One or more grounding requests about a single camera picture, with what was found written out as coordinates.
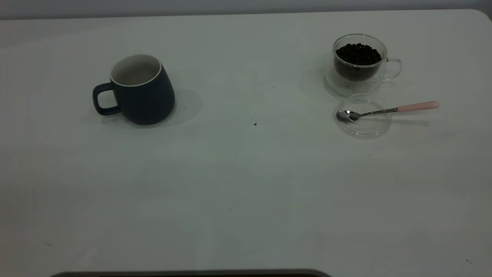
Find clear round glass lid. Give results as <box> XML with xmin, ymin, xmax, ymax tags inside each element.
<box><xmin>334</xmin><ymin>93</ymin><xmax>392</xmax><ymax>139</ymax></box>

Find metal spoon with pink handle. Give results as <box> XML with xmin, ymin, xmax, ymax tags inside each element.
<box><xmin>336</xmin><ymin>101</ymin><xmax>440</xmax><ymax>123</ymax></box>

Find dark coffee beans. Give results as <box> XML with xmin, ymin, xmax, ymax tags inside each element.
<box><xmin>334</xmin><ymin>43</ymin><xmax>383</xmax><ymax>81</ymax></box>

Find dark grey ceramic mug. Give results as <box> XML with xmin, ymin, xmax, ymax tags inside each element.
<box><xmin>92</xmin><ymin>54</ymin><xmax>176</xmax><ymax>125</ymax></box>

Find clear glass saucer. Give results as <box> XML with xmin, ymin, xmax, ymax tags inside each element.
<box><xmin>325</xmin><ymin>63</ymin><xmax>385</xmax><ymax>97</ymax></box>

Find clear double-wall glass cup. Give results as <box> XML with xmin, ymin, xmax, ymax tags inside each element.
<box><xmin>332</xmin><ymin>33</ymin><xmax>402</xmax><ymax>93</ymax></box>

